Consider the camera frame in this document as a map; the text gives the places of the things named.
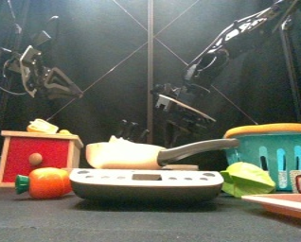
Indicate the green toy lettuce leaf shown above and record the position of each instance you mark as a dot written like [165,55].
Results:
[248,179]

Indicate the teal basket orange rim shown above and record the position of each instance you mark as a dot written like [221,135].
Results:
[249,143]

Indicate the slanted metal frame post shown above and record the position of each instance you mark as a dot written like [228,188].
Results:
[291,66]

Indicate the pale toy food piece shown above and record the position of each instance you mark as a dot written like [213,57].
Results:
[118,139]

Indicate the orange toy vegetable green top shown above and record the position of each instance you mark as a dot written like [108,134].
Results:
[47,183]

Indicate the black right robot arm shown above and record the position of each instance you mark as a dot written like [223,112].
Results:
[225,44]

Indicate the grey digital kitchen scale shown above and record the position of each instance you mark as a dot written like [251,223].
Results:
[145,186]

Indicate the orange white plate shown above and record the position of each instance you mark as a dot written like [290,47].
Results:
[288,203]

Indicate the red wooden drawer box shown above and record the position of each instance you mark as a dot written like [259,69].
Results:
[35,149]

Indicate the vertical metal frame pole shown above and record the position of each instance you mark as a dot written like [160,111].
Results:
[150,56]

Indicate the small yellow toy piece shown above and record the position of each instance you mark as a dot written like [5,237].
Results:
[65,132]

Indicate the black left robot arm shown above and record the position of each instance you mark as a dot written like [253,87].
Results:
[42,37]

